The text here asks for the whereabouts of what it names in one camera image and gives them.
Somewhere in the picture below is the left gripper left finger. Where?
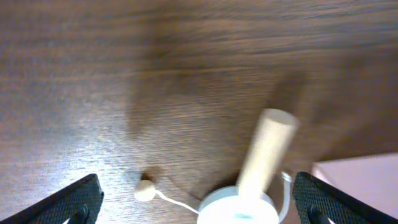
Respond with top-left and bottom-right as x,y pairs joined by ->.
1,174 -> 104,224

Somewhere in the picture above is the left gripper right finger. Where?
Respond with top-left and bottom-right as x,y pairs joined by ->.
292,172 -> 397,224

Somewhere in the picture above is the white rattle drum toy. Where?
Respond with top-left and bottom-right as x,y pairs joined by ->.
134,109 -> 299,224

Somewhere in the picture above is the pink cardboard box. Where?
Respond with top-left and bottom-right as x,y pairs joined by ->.
311,153 -> 397,218

